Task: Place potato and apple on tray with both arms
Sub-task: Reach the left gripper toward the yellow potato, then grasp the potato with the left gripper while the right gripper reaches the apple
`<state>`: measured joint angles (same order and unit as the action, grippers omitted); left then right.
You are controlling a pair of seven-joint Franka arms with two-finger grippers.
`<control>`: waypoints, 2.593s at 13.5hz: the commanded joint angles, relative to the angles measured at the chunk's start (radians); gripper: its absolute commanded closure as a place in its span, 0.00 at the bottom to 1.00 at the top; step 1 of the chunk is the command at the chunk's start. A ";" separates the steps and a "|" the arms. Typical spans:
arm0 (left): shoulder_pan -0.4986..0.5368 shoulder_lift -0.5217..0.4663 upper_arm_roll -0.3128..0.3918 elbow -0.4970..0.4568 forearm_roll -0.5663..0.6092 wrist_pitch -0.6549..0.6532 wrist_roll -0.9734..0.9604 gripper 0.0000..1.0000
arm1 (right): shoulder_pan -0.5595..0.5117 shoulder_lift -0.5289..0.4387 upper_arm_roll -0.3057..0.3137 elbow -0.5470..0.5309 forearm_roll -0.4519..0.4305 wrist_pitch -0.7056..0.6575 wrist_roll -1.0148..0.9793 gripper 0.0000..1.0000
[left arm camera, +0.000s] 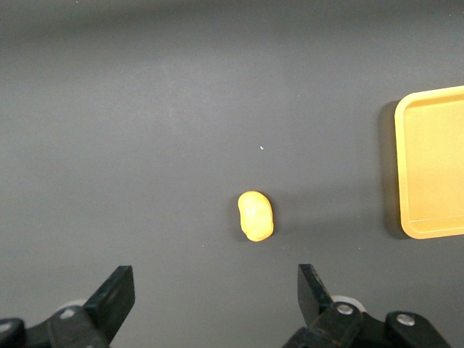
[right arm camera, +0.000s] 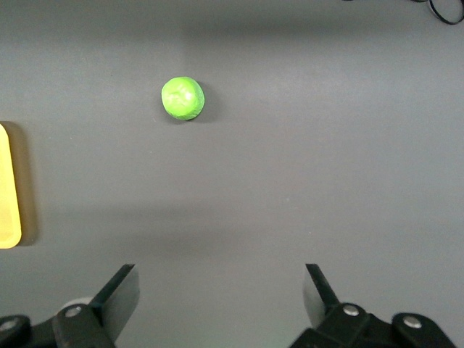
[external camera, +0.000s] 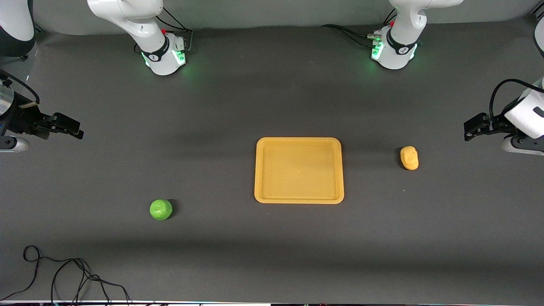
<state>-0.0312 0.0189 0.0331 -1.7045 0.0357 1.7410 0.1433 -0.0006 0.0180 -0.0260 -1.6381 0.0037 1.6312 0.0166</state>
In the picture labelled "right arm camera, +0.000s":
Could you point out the green apple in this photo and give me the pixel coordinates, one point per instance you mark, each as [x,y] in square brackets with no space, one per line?
[182,98]

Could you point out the yellow plastic tray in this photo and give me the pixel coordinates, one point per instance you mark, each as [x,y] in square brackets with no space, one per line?
[9,188]

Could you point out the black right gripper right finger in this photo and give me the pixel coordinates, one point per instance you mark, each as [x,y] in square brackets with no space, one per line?
[337,322]

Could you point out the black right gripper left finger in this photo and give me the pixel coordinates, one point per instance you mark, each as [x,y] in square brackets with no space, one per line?
[108,308]

